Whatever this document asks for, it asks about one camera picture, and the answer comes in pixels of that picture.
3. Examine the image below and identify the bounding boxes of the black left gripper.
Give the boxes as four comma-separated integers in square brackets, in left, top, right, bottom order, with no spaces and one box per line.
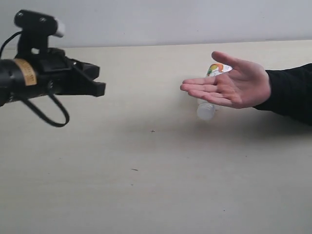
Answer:
[14,48,106,98]

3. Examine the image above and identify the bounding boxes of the white fruit label bottle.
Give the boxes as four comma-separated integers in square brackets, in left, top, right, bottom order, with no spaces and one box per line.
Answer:
[196,63,232,121]

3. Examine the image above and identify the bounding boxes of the black sleeved forearm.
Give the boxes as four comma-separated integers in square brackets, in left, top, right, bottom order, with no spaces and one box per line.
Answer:
[254,63,312,125]

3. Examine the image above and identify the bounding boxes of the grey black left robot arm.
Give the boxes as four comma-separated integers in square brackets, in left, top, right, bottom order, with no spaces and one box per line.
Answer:
[0,48,106,105]

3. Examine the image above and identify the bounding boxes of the person's open bare hand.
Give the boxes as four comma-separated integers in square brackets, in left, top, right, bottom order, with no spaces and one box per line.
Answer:
[180,51,271,109]

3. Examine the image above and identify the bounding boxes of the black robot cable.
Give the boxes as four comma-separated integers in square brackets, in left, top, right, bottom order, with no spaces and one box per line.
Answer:
[0,30,70,128]

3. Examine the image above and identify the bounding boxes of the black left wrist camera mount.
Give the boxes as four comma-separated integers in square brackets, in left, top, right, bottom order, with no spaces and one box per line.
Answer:
[14,10,65,57]

